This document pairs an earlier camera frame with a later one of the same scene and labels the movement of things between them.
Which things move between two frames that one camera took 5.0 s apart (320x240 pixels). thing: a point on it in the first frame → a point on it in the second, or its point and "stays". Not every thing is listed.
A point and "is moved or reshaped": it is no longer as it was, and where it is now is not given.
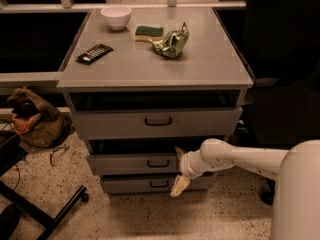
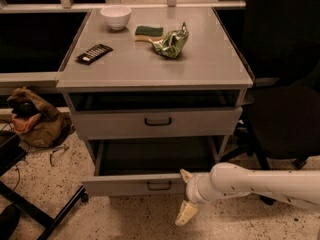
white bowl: [118, 16] stays
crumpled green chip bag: [173, 42] stays
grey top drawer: [158, 123] stays
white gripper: [187, 166] → [193, 189]
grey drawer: [166, 164] is moved or reshaped
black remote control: [93, 54] stays
